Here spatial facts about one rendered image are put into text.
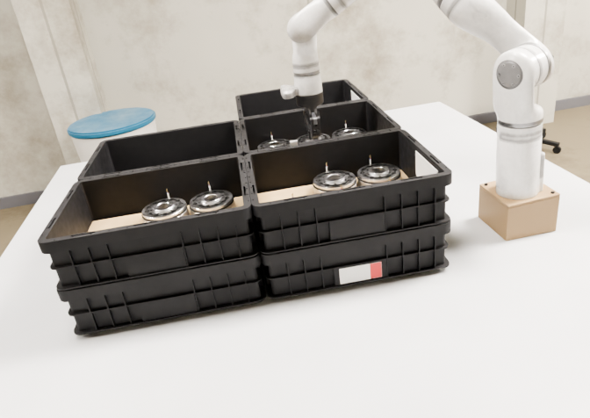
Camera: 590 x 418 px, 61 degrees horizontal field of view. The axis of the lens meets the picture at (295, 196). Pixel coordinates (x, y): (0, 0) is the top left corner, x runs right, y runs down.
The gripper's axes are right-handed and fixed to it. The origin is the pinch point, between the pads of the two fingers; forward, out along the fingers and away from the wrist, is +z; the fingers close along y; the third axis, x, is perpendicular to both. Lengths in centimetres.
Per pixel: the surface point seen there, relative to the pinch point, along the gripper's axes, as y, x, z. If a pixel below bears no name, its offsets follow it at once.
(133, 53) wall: 210, 82, -5
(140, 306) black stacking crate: -48, 45, 11
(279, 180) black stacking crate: -20.0, 12.3, 1.5
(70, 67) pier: 185, 116, -5
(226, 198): -27.0, 25.4, 0.7
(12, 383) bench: -58, 68, 17
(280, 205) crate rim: -49, 14, -6
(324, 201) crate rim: -48.5, 5.8, -4.8
